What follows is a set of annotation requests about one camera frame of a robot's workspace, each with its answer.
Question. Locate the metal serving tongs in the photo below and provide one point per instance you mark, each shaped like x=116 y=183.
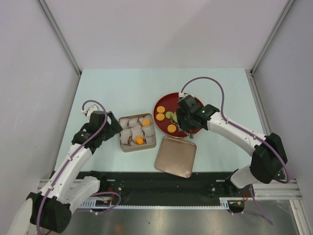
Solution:
x=188 y=134

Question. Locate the orange fish-shaped cookie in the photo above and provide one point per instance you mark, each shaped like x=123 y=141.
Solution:
x=139 y=140

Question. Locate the gold cookie tin box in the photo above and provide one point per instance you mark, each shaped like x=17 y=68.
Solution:
x=138 y=133

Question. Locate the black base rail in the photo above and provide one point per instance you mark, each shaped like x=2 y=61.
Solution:
x=163 y=189

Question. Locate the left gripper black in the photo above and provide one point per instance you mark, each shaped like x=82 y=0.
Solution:
x=112 y=125

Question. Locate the green sandwich cookie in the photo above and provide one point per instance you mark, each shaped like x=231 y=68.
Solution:
x=172 y=120
x=168 y=115

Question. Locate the white paper cookie cups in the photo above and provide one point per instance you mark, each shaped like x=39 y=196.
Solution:
x=132 y=132

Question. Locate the red round tray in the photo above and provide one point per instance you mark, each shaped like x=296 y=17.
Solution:
x=169 y=102

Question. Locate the orange biscuit cookie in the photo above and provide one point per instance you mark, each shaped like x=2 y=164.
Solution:
x=160 y=116
x=146 y=122
x=171 y=128
x=160 y=109

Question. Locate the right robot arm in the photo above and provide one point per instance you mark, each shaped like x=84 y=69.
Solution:
x=267 y=153

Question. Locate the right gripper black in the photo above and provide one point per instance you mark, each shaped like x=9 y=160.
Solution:
x=184 y=122

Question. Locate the orange biscuit cookie bottom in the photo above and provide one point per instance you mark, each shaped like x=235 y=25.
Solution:
x=171 y=128

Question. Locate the aluminium frame right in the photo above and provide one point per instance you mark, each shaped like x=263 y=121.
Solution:
x=276 y=191

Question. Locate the gold tin lid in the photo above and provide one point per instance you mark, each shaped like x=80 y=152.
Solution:
x=176 y=157

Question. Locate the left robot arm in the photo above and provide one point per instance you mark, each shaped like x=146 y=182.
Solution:
x=55 y=203

